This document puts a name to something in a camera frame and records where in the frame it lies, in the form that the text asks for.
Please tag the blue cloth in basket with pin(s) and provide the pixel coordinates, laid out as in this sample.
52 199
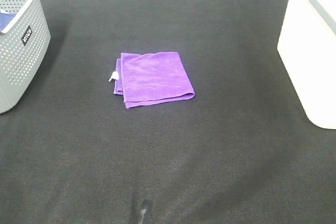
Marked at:
5 19

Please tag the white storage bin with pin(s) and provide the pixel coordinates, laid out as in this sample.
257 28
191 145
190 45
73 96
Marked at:
306 46

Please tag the grey perforated laundry basket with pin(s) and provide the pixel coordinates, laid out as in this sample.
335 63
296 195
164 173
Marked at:
24 43

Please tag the purple towel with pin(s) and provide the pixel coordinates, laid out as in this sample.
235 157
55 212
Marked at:
151 79

